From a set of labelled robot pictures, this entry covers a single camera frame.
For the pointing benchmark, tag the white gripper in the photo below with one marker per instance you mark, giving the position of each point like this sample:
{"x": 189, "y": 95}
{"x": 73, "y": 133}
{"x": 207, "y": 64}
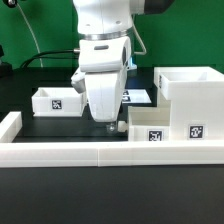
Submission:
{"x": 104, "y": 94}

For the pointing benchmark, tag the white drawer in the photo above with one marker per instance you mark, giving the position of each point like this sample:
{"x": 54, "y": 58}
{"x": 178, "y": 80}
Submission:
{"x": 58, "y": 102}
{"x": 146, "y": 124}

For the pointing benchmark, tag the white drawer cabinet box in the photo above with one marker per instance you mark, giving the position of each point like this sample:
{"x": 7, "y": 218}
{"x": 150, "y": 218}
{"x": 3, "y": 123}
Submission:
{"x": 196, "y": 99}

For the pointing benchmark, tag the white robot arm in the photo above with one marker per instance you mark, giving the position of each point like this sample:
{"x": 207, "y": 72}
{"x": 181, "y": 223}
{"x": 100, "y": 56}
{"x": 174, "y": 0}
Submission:
{"x": 105, "y": 49}

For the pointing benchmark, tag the white marker tag sheet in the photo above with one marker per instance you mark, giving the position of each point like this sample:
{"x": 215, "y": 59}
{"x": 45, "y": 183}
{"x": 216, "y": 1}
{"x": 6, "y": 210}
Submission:
{"x": 135, "y": 96}

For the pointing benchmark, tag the white U-shaped fence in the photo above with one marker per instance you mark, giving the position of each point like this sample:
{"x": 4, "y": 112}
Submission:
{"x": 101, "y": 154}

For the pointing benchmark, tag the black device at left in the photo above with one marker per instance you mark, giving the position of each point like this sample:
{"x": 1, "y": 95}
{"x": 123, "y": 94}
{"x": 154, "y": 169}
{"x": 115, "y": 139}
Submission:
{"x": 5, "y": 67}

